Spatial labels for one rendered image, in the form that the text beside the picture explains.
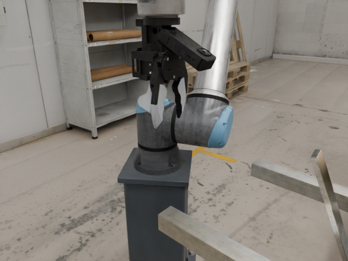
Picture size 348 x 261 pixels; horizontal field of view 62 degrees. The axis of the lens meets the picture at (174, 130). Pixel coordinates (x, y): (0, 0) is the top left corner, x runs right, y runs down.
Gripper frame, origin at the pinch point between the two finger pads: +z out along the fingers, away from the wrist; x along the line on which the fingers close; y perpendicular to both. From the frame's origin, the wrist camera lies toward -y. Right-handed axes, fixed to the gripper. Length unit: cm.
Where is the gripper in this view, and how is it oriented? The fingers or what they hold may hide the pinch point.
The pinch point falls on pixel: (170, 118)
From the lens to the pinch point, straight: 61.6
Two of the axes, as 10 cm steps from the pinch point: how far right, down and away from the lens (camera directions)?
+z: 0.0, 9.3, 3.8
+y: -8.0, -2.3, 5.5
